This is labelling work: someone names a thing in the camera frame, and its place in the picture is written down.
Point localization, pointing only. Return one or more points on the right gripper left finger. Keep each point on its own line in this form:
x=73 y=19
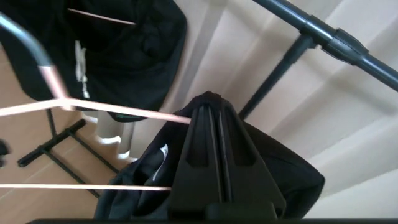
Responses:
x=186 y=186

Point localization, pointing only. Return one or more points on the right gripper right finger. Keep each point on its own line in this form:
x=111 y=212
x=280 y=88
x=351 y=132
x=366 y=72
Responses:
x=255 y=186

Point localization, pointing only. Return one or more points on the black garment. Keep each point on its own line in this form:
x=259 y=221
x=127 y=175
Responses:
x=289 y=174

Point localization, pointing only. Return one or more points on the black shorts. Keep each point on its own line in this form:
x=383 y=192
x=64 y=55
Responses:
x=130 y=62

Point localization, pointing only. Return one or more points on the black clothes rack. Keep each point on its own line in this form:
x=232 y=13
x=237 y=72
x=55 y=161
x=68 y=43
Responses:
x=342 y=40

